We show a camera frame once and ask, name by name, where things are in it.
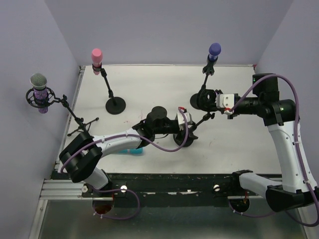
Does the black round-base stand back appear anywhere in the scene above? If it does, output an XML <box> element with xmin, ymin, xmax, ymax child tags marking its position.
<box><xmin>190</xmin><ymin>57</ymin><xmax>218</xmax><ymax>110</ymax></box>

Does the black shock-mount round-base stand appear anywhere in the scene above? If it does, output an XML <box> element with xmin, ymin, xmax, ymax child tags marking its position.
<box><xmin>183</xmin><ymin>87</ymin><xmax>222</xmax><ymax>147</ymax></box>

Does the teal microphone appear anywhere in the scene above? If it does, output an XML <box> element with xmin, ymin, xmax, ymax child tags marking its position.
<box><xmin>117</xmin><ymin>148</ymin><xmax>144</xmax><ymax>156</ymax></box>

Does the dark purple microphone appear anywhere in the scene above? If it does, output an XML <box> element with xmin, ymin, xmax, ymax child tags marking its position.
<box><xmin>207</xmin><ymin>42</ymin><xmax>221</xmax><ymax>63</ymax></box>

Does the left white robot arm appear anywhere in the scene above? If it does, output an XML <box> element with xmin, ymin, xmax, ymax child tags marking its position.
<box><xmin>59</xmin><ymin>106</ymin><xmax>192</xmax><ymax>197</ymax></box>

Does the black round-base stand left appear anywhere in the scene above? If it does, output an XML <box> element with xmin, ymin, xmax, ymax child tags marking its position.
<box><xmin>92</xmin><ymin>64</ymin><xmax>126</xmax><ymax>115</ymax></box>

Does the pink microphone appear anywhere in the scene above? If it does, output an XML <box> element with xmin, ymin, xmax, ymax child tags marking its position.
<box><xmin>91</xmin><ymin>48</ymin><xmax>103</xmax><ymax>75</ymax></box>

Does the silver purple glitter microphone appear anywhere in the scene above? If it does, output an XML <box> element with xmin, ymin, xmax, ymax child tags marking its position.
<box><xmin>30</xmin><ymin>73</ymin><xmax>48</xmax><ymax>114</ymax></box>

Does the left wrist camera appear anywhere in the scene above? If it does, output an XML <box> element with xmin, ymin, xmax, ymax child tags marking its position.
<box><xmin>175</xmin><ymin>107</ymin><xmax>193</xmax><ymax>130</ymax></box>

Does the black mounting base rail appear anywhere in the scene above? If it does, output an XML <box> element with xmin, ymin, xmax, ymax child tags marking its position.
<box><xmin>79</xmin><ymin>173</ymin><xmax>256</xmax><ymax>211</ymax></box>

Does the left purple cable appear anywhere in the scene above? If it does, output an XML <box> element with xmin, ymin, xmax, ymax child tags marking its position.
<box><xmin>59</xmin><ymin>112</ymin><xmax>190</xmax><ymax>220</ymax></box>

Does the aluminium extrusion rail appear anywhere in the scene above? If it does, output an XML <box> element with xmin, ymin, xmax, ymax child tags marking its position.
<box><xmin>39</xmin><ymin>180</ymin><xmax>113</xmax><ymax>201</ymax></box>

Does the black tripod shock-mount stand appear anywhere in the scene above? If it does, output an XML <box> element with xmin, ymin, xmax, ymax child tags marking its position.
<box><xmin>25</xmin><ymin>87</ymin><xmax>100</xmax><ymax>144</ymax></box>

